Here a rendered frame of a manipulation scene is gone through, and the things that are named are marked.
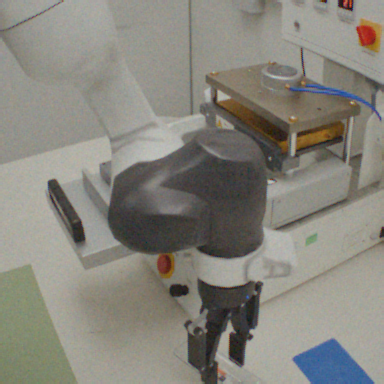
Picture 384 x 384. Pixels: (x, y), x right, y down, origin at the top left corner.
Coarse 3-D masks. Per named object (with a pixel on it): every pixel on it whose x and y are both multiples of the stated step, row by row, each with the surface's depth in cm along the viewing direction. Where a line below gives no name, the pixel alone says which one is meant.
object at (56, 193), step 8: (48, 184) 88; (56, 184) 87; (56, 192) 85; (64, 192) 85; (56, 200) 84; (64, 200) 83; (64, 208) 81; (72, 208) 81; (64, 216) 81; (72, 216) 79; (72, 224) 78; (80, 224) 78; (72, 232) 78; (80, 232) 79; (80, 240) 80
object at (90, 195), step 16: (96, 176) 96; (48, 192) 92; (80, 192) 92; (96, 192) 86; (80, 208) 88; (96, 208) 88; (64, 224) 84; (96, 224) 84; (96, 240) 80; (112, 240) 80; (80, 256) 78; (96, 256) 78; (112, 256) 80
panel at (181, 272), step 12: (180, 252) 99; (156, 264) 105; (180, 264) 99; (168, 276) 101; (180, 276) 98; (192, 276) 95; (168, 288) 101; (192, 288) 95; (180, 300) 98; (192, 300) 95; (192, 312) 94
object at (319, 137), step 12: (228, 108) 100; (240, 108) 100; (252, 120) 95; (264, 120) 95; (264, 132) 91; (276, 132) 91; (300, 132) 91; (312, 132) 91; (324, 132) 92; (336, 132) 94; (276, 144) 88; (300, 144) 91; (312, 144) 92; (324, 144) 94
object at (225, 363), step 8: (184, 344) 82; (176, 352) 81; (184, 352) 81; (216, 352) 81; (216, 360) 79; (224, 360) 79; (232, 360) 79; (224, 368) 78; (232, 368) 78; (240, 368) 77; (224, 376) 76; (232, 376) 76; (240, 376) 76; (248, 376) 76; (256, 376) 76
